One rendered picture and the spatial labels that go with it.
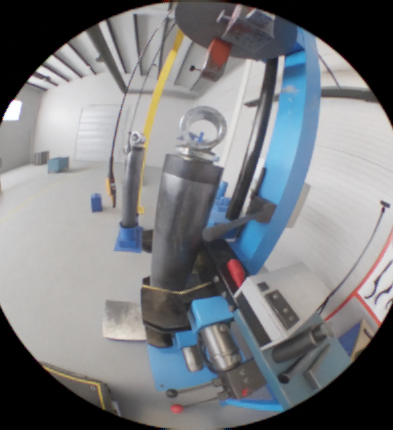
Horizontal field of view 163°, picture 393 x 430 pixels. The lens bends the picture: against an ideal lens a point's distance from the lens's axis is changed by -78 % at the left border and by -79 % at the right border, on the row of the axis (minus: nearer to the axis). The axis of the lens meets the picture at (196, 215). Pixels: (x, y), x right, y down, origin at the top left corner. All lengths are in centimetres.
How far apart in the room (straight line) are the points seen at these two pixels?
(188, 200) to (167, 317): 40
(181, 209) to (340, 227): 202
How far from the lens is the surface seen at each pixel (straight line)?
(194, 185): 41
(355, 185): 220
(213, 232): 27
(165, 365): 137
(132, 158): 172
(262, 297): 44
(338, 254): 217
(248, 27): 50
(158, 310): 53
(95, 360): 158
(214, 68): 80
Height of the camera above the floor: 148
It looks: 24 degrees down
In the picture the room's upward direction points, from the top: 15 degrees clockwise
